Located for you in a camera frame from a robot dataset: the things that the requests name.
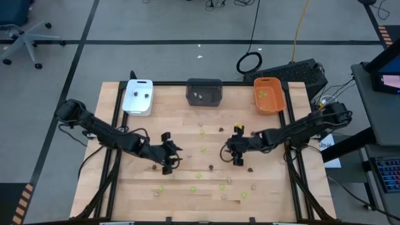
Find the backlit keyboard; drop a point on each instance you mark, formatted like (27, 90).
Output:
(389, 173)

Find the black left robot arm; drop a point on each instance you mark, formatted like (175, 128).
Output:
(103, 134)

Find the dark grey translucent bin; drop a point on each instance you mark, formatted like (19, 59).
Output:
(211, 93)

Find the grey office chair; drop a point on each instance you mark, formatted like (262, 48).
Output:
(26, 39)

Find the black stand base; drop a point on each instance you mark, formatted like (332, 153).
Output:
(367, 1)

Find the black monitor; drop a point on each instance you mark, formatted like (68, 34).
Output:
(376, 82)

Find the black table clamp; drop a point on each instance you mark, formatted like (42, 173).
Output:
(251, 219)
(168, 219)

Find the white paper sheet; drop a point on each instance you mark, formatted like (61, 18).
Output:
(332, 162)

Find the orange plastic bin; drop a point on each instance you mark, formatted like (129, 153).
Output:
(275, 103)

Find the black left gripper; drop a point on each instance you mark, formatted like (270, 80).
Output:
(154, 153)

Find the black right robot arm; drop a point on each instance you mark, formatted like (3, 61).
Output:
(297, 131)

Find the white plastic bin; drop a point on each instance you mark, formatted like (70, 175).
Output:
(139, 106)

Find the black computer tower case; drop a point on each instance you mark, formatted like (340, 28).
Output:
(293, 73)

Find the yellow power plug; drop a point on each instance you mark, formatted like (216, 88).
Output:
(319, 106)

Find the grey desk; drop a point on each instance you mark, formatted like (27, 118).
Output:
(387, 125)

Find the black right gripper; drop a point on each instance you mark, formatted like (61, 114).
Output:
(247, 142)

